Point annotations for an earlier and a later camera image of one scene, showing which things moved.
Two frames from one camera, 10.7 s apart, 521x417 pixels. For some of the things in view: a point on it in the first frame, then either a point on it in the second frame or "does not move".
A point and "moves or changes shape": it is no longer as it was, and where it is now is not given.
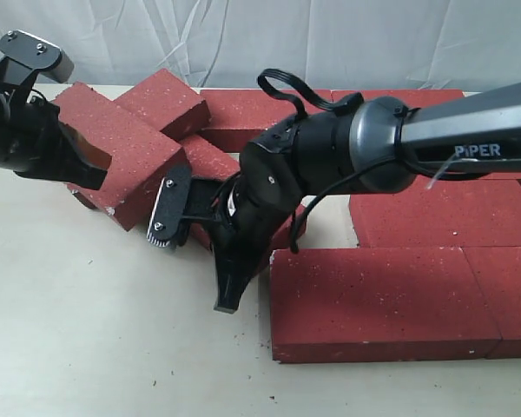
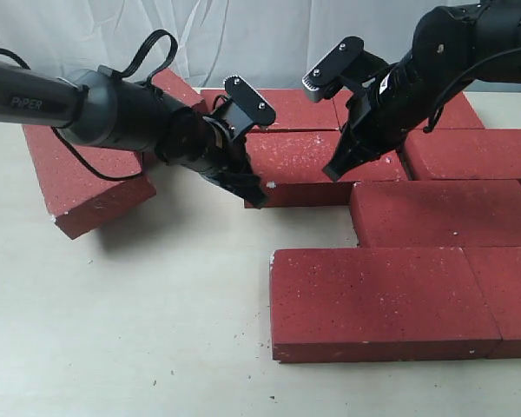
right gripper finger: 233,273 → 357,148
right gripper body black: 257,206 → 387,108
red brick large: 141,156 moves or changes shape
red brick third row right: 448,210 does not move
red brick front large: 378,304 does not move
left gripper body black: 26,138 → 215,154
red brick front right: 508,279 does not move
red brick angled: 207,162 → 292,162
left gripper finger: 79,162 → 248,187
